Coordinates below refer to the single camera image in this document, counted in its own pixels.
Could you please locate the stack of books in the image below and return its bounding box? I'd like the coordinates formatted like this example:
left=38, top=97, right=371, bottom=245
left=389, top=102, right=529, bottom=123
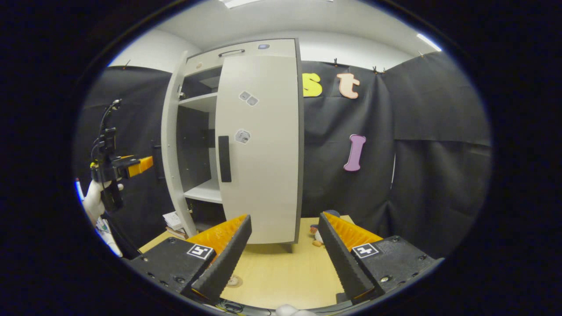
left=162, top=211, right=190, bottom=240

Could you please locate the black backdrop cloth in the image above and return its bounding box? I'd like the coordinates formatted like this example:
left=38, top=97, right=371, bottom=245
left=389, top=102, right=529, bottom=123
left=72, top=52, right=492, bottom=259

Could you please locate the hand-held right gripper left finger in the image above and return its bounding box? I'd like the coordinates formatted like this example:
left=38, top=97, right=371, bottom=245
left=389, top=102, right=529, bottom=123
left=130, top=214, right=253, bottom=304

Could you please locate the grey cabinet door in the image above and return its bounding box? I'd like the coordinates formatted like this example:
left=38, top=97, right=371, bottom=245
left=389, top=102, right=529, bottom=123
left=151, top=50, right=199, bottom=238
left=215, top=54, right=304, bottom=245

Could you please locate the computer monitor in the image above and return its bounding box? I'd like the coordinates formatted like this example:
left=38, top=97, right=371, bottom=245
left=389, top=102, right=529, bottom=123
left=74, top=177, right=124, bottom=258

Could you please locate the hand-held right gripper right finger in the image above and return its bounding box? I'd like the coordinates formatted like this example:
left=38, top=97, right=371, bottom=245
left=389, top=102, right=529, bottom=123
left=318, top=212, right=445, bottom=305

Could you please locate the grey cabinet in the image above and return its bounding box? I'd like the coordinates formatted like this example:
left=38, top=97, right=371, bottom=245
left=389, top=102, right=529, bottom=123
left=160, top=38, right=304, bottom=254

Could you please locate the large ceiling light panel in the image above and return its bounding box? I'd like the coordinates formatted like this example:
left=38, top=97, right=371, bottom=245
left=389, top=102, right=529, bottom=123
left=220, top=0, right=334, bottom=9

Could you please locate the small ceiling light panel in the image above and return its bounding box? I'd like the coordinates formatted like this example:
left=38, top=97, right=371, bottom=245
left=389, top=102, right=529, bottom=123
left=415, top=33, right=442, bottom=52

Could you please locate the penguin plush toy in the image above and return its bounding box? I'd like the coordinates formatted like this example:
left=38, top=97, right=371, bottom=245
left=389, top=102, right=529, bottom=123
left=310, top=210, right=341, bottom=248

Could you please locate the grey cabinet drawer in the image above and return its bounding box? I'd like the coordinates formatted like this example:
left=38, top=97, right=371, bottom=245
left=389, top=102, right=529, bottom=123
left=184, top=38, right=297, bottom=77

